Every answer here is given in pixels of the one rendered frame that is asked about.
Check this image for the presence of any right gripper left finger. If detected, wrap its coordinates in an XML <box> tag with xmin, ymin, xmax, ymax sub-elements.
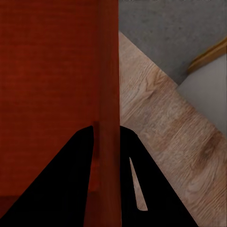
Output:
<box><xmin>0</xmin><ymin>126</ymin><xmax>94</xmax><ymax>227</ymax></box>

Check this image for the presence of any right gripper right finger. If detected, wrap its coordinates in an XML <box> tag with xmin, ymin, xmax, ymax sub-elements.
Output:
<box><xmin>120</xmin><ymin>126</ymin><xmax>198</xmax><ymax>227</ymax></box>

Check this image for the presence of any storage box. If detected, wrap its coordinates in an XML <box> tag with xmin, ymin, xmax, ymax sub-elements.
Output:
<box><xmin>0</xmin><ymin>0</ymin><xmax>122</xmax><ymax>227</ymax></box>

